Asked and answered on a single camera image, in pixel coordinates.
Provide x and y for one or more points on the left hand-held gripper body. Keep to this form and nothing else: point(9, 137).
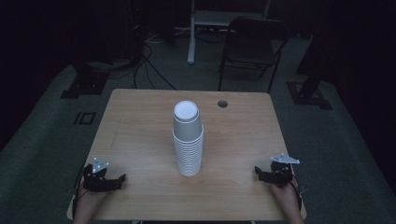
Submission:
point(98, 185)

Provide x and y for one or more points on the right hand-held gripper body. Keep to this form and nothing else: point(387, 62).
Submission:
point(280, 177)

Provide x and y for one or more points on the stack of white paper cups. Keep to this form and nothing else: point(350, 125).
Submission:
point(188, 158)

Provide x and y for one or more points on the person's left hand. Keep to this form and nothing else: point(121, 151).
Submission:
point(90, 200)

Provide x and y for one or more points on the person's right hand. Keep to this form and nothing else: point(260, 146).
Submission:
point(286, 197)

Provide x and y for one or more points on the black stand base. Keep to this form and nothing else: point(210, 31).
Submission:
point(84, 85)
point(306, 95)

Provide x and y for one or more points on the black folding chair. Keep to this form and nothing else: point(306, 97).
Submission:
point(249, 46)

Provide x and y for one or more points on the white desk frame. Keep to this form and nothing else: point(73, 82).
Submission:
point(192, 34)

